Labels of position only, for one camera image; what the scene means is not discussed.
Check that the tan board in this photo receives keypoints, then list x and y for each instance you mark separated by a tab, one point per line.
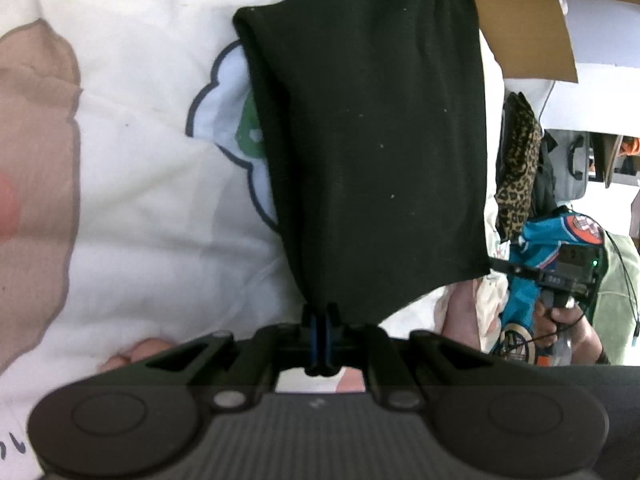
612	160

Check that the grey suitcase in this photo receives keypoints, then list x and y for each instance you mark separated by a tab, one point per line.
582	170

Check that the person's right hand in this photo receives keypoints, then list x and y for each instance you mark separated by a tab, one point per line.
580	332

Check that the leopard print cloth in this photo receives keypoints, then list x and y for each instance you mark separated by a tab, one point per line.
520	160

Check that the teal printed garment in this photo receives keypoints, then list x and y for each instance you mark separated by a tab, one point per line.
535	240

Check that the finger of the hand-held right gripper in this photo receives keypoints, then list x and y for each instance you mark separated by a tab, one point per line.
515	270

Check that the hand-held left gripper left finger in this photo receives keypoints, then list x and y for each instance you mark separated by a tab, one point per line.
313	335

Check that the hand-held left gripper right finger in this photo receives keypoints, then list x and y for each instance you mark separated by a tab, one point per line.
327	335

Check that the white bear printed blanket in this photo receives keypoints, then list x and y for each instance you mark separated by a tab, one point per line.
140	185

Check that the black bag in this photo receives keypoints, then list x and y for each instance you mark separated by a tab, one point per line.
545	185

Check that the black shorts with bear print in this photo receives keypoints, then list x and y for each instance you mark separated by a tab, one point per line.
375	135

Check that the pale green cloth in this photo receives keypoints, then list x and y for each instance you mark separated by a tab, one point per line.
620	300

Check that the folded cardboard sheet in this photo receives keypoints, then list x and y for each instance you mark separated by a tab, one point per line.
520	30

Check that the white crumpled cloth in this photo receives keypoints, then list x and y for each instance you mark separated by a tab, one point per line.
492	295

